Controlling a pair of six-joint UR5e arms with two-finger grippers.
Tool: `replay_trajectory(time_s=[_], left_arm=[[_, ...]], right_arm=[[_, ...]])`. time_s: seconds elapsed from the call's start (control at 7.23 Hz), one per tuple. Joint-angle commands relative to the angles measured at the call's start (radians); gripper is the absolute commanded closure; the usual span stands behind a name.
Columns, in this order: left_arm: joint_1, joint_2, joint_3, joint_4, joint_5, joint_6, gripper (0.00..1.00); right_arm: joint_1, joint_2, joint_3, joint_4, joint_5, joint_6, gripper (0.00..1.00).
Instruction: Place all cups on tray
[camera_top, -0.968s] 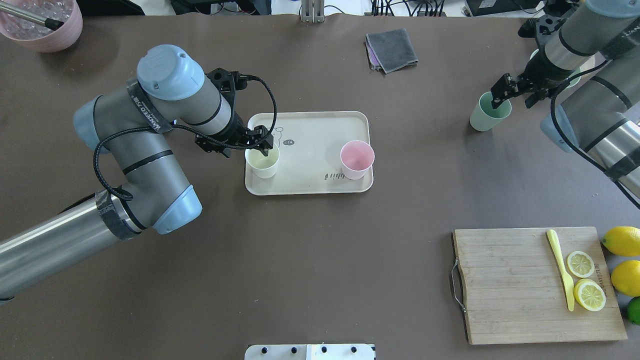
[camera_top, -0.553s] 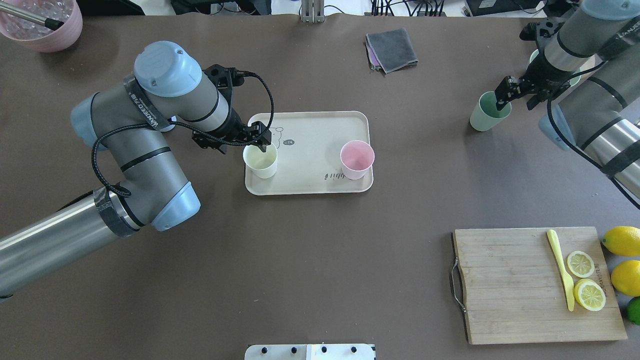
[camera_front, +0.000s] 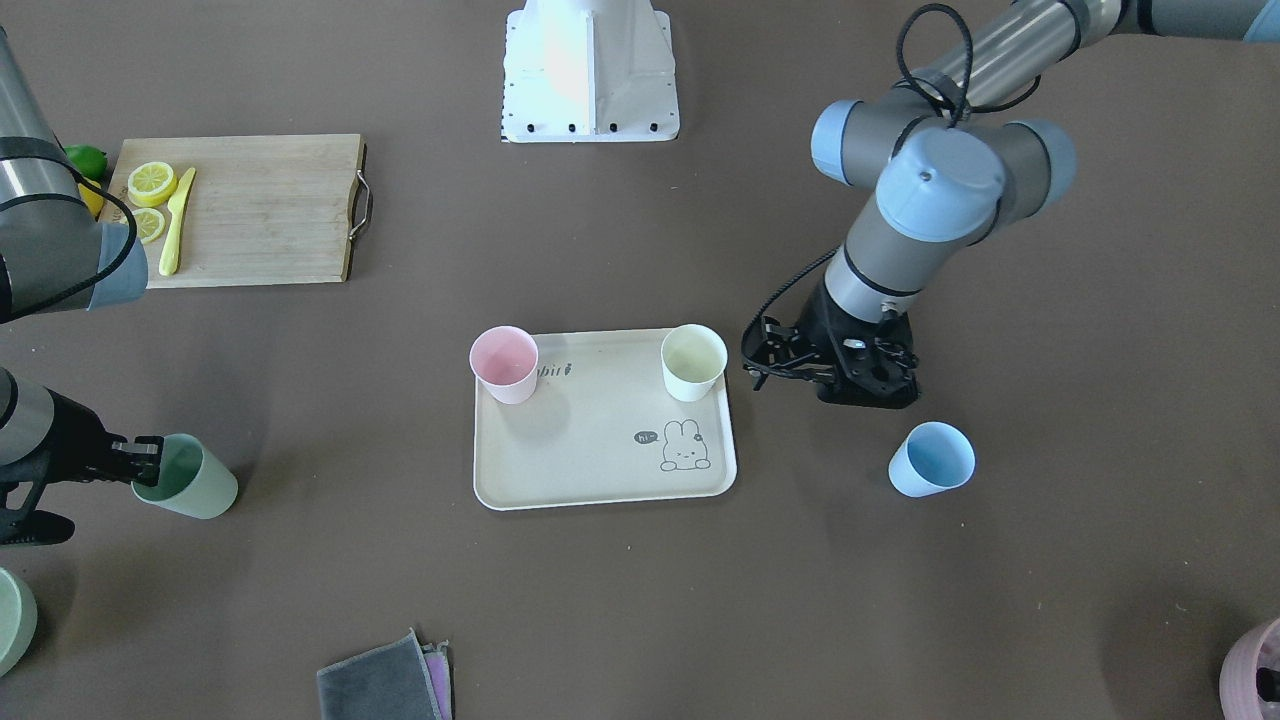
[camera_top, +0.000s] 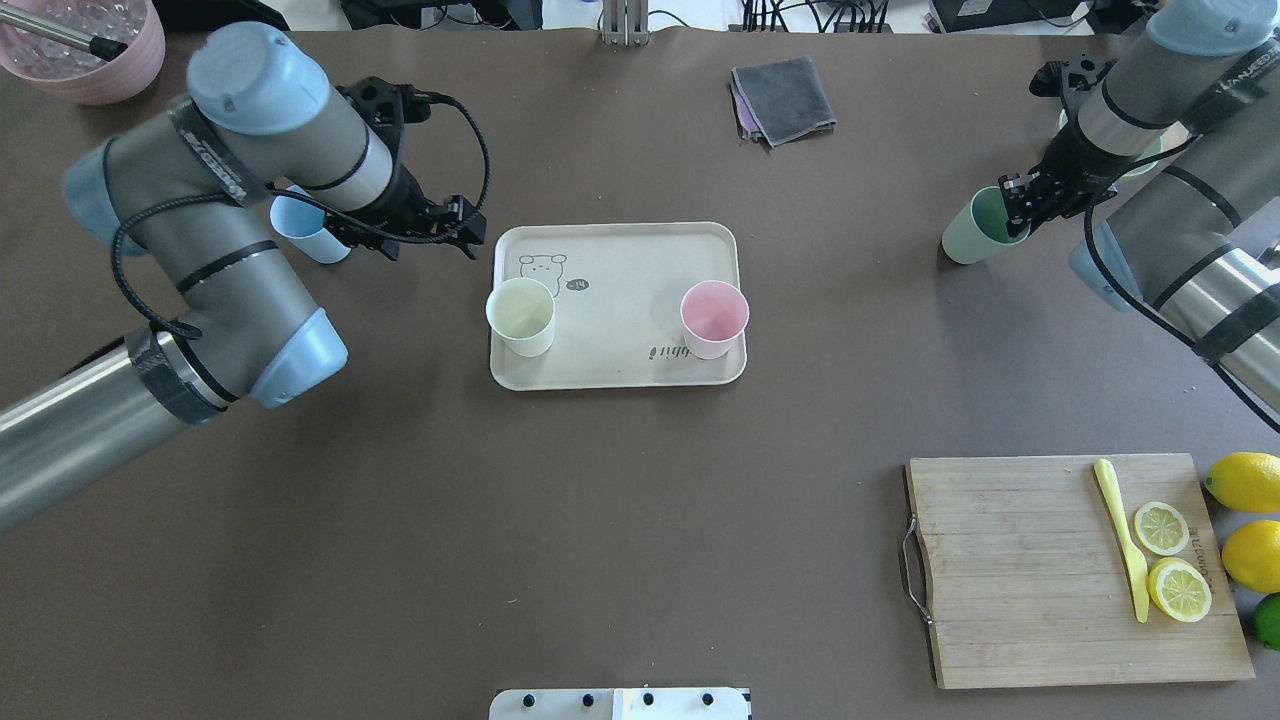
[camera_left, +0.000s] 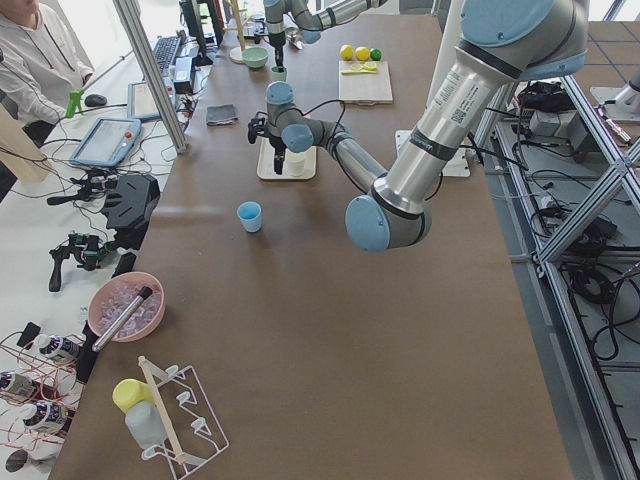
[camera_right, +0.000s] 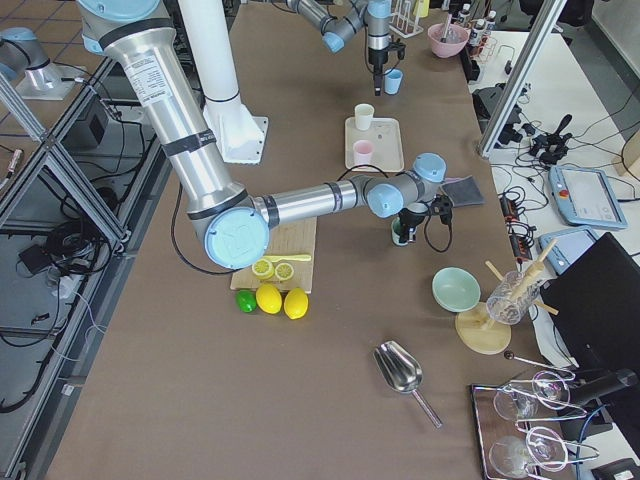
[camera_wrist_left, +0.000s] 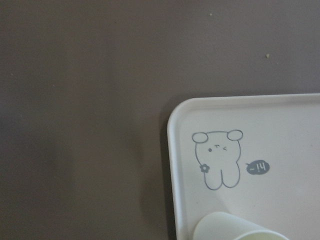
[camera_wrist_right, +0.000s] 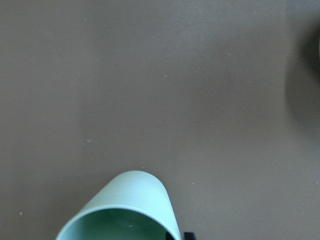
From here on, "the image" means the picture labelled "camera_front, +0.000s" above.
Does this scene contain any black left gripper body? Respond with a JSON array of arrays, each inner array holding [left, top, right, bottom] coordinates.
[[741, 275, 920, 409]]

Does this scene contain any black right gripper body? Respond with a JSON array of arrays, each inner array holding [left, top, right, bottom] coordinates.
[[1, 386, 116, 546]]

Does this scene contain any mint green cup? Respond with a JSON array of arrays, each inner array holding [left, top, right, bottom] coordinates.
[[131, 433, 239, 520]]

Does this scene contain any cream white cup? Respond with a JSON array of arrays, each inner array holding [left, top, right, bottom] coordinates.
[[660, 324, 728, 402]]

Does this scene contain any pink cup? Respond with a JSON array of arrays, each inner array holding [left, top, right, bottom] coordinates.
[[468, 325, 540, 405]]

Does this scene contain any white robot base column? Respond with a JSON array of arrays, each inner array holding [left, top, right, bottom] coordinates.
[[500, 1, 681, 143]]

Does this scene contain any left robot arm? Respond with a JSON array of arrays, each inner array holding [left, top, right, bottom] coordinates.
[[741, 1, 1277, 409]]

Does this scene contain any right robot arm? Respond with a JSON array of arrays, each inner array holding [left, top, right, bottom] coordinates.
[[1, 44, 165, 546]]

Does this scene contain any cream rabbit tray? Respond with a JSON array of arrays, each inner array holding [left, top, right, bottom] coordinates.
[[474, 328, 739, 511]]

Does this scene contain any light blue cup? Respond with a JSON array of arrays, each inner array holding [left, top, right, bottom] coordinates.
[[888, 421, 977, 498]]

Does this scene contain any mint green bowl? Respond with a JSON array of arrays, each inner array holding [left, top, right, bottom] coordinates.
[[0, 568, 38, 676]]

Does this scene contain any yellow plastic knife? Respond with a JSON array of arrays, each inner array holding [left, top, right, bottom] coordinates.
[[157, 167, 197, 277]]

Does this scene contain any lemon slice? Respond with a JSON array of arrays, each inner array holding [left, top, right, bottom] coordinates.
[[125, 161, 178, 208], [132, 208, 168, 245]]

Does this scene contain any wooden cutting board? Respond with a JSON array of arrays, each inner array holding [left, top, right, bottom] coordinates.
[[108, 135, 371, 290]]

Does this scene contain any green lime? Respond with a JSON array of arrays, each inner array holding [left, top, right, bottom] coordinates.
[[63, 143, 109, 182]]

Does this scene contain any grey folded cloth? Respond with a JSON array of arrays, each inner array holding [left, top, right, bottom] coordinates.
[[316, 630, 454, 719]]

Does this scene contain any pink bowl with ice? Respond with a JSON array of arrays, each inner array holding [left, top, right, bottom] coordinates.
[[1219, 619, 1279, 719]]

